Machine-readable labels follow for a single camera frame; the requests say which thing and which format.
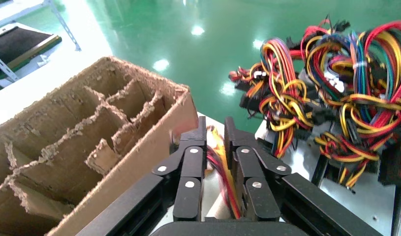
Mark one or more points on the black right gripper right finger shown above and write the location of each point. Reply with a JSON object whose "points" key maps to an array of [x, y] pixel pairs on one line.
{"points": [[255, 189]]}

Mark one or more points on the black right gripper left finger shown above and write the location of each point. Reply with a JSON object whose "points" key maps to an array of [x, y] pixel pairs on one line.
{"points": [[190, 182]]}

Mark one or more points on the worn cardboard box with dividers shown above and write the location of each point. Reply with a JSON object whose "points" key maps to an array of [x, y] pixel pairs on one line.
{"points": [[99, 123]]}

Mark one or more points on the black board with green edge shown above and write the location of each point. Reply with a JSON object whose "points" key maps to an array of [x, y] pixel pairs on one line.
{"points": [[14, 44]]}

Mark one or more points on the white metal rack frame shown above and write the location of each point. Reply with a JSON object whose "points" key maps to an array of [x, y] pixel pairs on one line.
{"points": [[61, 24]]}

